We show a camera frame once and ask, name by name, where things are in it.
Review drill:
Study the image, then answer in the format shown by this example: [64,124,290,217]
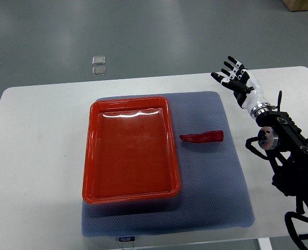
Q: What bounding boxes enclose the cardboard box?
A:
[283,0,308,12]

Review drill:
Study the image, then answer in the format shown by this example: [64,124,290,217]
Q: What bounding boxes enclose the black label tag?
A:
[119,236,135,242]

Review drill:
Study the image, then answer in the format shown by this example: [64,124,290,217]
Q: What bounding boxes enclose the floor socket plate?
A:
[92,66,106,76]
[92,56,106,65]

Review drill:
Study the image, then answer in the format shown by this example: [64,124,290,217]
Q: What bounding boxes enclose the blue grey foam mat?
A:
[82,91,254,238]

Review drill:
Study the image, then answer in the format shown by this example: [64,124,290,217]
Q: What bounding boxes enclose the red plastic tray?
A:
[82,96,181,205]

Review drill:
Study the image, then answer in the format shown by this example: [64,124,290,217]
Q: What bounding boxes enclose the red pepper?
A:
[179,130,224,143]

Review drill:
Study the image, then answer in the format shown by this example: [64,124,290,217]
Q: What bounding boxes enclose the white table leg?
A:
[257,237,273,250]

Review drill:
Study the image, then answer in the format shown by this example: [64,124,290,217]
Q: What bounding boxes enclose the lower floor socket plate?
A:
[92,66,106,76]

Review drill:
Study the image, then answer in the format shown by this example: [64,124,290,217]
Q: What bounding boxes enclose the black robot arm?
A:
[246,103,308,249]

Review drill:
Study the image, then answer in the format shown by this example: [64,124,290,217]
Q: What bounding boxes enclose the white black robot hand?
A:
[211,56,272,119]

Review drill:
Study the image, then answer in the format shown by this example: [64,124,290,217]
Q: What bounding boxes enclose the upper floor socket plate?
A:
[92,56,106,65]

